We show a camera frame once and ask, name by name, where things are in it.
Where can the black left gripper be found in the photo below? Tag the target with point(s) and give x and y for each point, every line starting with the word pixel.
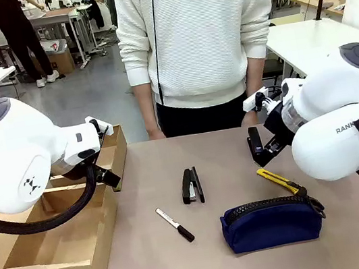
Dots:
pixel 107 177

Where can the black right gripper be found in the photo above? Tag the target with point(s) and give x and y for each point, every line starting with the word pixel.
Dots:
pixel 277 124

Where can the yellow utility knife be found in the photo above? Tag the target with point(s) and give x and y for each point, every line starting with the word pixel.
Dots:
pixel 279 181

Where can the navy blue pencil case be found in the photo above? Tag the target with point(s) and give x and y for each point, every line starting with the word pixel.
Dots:
pixel 269 227

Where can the white marker with black cap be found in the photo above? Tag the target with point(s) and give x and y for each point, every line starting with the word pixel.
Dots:
pixel 173 223

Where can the black stapler with silver inside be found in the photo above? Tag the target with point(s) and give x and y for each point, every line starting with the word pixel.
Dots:
pixel 191 187

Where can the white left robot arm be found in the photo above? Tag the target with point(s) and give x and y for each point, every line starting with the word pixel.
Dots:
pixel 9 158

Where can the person's left forearm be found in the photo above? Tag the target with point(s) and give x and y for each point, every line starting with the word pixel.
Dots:
pixel 255 74

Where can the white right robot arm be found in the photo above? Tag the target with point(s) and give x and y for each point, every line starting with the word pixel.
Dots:
pixel 328 104

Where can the person's right forearm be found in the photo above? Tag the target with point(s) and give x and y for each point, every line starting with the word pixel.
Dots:
pixel 146 109

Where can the cardboard box with open lid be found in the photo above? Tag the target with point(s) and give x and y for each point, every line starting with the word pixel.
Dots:
pixel 56 263

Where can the person's left hand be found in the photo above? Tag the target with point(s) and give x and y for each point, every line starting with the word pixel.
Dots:
pixel 249 120

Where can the person's right hand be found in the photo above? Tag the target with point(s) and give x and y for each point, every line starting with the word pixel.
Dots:
pixel 156 135

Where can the black trousers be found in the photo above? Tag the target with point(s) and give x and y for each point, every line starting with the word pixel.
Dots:
pixel 197 118

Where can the black chair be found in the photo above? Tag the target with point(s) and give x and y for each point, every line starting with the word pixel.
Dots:
pixel 273 70

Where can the large white table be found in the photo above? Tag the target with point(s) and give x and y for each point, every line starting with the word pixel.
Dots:
pixel 308 42

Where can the cardboard carton on floor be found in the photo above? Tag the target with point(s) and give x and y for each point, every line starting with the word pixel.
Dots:
pixel 61 59

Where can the white knit sweater torso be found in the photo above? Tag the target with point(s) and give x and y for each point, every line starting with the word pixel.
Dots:
pixel 198 36

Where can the wooden background table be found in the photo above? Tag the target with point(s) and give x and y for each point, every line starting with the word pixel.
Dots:
pixel 312 1

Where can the bystander in black clothes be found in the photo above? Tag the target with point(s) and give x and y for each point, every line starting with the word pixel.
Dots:
pixel 20 36

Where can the grey workbench with brown sheet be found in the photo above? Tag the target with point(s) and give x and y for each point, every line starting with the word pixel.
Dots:
pixel 62 18

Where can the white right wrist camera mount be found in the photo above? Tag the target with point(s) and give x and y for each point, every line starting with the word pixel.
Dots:
pixel 256 99

